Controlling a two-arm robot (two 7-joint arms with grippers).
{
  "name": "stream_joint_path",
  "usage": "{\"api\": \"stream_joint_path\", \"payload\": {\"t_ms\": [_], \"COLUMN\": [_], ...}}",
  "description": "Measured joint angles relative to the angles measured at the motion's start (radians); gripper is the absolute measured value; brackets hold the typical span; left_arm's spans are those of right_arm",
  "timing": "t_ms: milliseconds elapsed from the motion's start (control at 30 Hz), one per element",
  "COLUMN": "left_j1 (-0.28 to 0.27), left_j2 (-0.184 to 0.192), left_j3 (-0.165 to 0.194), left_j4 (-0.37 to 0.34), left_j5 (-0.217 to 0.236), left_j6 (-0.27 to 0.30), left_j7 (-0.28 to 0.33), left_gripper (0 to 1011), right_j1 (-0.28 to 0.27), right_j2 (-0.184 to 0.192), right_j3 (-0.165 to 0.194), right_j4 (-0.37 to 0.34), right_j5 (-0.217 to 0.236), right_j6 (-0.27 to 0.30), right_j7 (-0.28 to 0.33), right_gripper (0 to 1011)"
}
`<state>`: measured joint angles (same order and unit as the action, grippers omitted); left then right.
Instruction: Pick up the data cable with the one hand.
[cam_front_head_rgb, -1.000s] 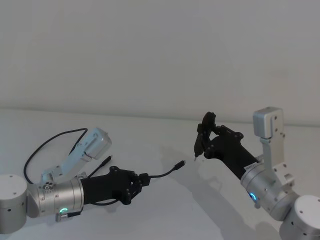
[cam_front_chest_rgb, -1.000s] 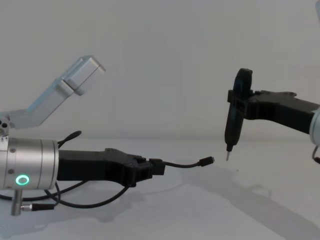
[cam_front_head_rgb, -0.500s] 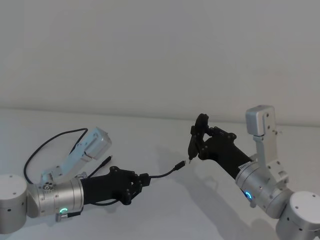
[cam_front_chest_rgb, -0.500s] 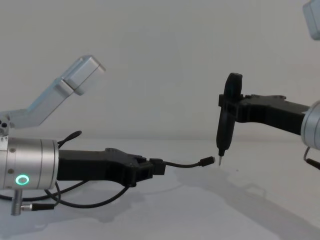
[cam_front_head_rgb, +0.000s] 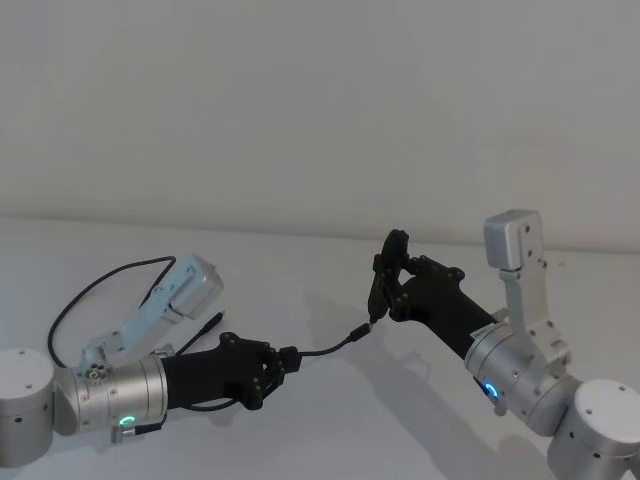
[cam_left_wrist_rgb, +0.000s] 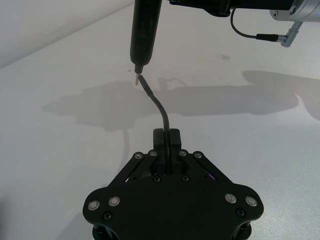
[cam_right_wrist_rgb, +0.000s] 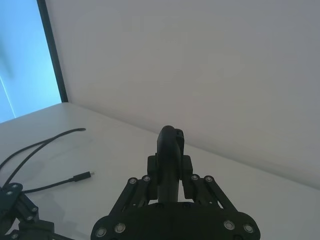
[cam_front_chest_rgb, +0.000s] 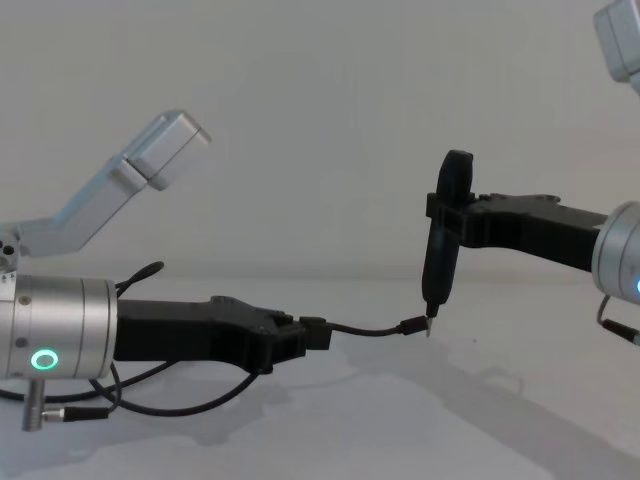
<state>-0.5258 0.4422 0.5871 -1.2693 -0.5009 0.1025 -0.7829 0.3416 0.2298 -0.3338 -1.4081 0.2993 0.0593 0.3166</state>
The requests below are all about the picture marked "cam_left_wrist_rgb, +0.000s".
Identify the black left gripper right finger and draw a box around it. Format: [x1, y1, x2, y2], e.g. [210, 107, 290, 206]
[166, 127, 235, 188]

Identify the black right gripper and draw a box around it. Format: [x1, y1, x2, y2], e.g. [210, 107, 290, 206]
[167, 0, 297, 18]

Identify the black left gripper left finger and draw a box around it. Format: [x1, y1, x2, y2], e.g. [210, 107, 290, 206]
[106, 128, 168, 188]

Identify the black corded tool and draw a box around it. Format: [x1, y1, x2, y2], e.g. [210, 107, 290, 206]
[129, 0, 174, 175]

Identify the thin dark cable silver plug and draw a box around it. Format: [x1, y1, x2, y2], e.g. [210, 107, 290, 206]
[229, 8, 305, 49]

